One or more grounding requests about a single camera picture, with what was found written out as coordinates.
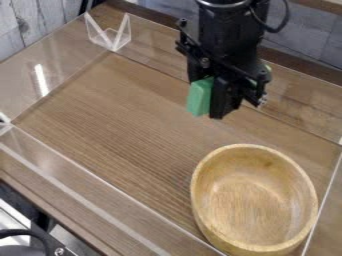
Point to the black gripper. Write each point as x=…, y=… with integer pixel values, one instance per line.
x=219, y=43

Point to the green rectangular block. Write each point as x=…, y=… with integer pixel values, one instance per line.
x=199, y=91

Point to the round wooden bowl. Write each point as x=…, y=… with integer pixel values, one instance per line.
x=254, y=200

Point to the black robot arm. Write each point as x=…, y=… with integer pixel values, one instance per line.
x=219, y=44

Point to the clear acrylic corner bracket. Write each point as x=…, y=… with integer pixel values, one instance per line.
x=109, y=38

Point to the clear acrylic enclosure wall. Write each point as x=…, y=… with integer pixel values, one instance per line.
x=99, y=146

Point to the black metal frame bracket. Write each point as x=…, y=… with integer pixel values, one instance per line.
x=58, y=241

